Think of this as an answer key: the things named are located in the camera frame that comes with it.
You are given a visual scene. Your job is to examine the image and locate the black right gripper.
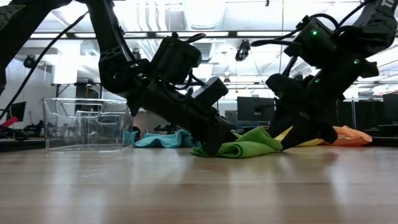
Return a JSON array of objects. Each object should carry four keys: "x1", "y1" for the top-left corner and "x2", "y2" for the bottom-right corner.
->
[{"x1": 269, "y1": 53, "x2": 381, "y2": 151}]

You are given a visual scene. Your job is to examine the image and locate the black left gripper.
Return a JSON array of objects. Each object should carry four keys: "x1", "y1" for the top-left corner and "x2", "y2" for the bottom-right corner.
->
[{"x1": 126, "y1": 62, "x2": 239, "y2": 156}]

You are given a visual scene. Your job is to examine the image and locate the white ceiling duct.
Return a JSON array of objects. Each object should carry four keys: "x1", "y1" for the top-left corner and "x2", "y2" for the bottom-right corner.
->
[{"x1": 183, "y1": 0, "x2": 225, "y2": 31}]

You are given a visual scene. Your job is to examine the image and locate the green artificial plant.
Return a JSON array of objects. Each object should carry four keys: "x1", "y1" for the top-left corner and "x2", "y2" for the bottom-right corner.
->
[{"x1": 0, "y1": 4, "x2": 24, "y2": 31}]

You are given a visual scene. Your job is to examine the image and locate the large black background monitor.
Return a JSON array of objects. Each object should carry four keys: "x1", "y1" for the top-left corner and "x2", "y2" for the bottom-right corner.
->
[{"x1": 236, "y1": 96, "x2": 276, "y2": 126}]

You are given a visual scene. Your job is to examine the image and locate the black ceiling lamp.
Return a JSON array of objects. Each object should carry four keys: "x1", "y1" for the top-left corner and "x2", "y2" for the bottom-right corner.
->
[
  {"x1": 235, "y1": 39, "x2": 251, "y2": 62},
  {"x1": 23, "y1": 55, "x2": 39, "y2": 70}
]

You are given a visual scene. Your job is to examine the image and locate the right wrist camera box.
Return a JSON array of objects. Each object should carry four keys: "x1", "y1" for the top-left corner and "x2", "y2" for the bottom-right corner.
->
[{"x1": 266, "y1": 73, "x2": 307, "y2": 103}]

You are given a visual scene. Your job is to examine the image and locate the red bar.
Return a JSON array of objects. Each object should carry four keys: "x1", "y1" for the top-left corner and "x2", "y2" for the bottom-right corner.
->
[{"x1": 0, "y1": 116, "x2": 20, "y2": 128}]

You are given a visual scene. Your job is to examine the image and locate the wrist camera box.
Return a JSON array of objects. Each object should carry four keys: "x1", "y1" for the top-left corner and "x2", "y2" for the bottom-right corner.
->
[
  {"x1": 266, "y1": 73, "x2": 307, "y2": 103},
  {"x1": 192, "y1": 76, "x2": 230, "y2": 108}
]

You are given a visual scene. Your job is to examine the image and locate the clear plastic basket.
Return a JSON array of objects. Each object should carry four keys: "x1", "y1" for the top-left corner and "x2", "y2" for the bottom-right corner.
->
[{"x1": 42, "y1": 97, "x2": 135, "y2": 152}]

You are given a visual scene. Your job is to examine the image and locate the black partition panels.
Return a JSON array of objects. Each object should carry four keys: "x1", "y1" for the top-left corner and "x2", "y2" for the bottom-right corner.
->
[{"x1": 337, "y1": 100, "x2": 384, "y2": 138}]

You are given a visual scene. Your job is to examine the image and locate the small black background monitor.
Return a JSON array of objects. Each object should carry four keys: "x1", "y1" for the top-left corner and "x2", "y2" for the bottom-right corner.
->
[{"x1": 5, "y1": 101, "x2": 27, "y2": 124}]

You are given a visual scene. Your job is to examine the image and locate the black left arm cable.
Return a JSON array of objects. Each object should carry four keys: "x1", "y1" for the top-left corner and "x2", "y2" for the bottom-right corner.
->
[{"x1": 0, "y1": 11, "x2": 90, "y2": 121}]

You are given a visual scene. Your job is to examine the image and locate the green microfiber towel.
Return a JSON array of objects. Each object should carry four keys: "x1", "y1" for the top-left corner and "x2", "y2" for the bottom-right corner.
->
[{"x1": 190, "y1": 126, "x2": 284, "y2": 159}]

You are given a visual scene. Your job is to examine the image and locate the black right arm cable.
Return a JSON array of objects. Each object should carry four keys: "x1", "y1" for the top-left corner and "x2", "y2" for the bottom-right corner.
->
[{"x1": 250, "y1": 0, "x2": 374, "y2": 78}]

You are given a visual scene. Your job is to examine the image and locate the white wall cabinet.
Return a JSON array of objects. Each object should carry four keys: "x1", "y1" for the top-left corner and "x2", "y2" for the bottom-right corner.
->
[{"x1": 51, "y1": 58, "x2": 78, "y2": 85}]

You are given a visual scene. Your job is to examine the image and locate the blue microfiber towel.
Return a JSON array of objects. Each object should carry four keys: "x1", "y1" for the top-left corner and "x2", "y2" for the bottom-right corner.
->
[{"x1": 123, "y1": 129, "x2": 203, "y2": 149}]

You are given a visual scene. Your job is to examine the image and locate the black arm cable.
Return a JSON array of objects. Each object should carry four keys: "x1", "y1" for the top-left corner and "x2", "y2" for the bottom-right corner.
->
[
  {"x1": 0, "y1": 11, "x2": 90, "y2": 121},
  {"x1": 250, "y1": 0, "x2": 374, "y2": 78}
]

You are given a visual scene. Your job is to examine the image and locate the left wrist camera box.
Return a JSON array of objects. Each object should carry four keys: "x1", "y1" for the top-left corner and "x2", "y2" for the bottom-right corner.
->
[{"x1": 192, "y1": 76, "x2": 230, "y2": 108}]

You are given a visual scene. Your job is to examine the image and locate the yellow microfiber towel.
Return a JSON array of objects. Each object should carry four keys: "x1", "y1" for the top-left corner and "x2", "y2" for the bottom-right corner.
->
[{"x1": 275, "y1": 126, "x2": 326, "y2": 147}]

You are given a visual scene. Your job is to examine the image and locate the orange microfiber towel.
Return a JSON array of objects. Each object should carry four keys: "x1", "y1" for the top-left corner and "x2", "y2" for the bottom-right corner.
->
[{"x1": 322, "y1": 125, "x2": 373, "y2": 147}]

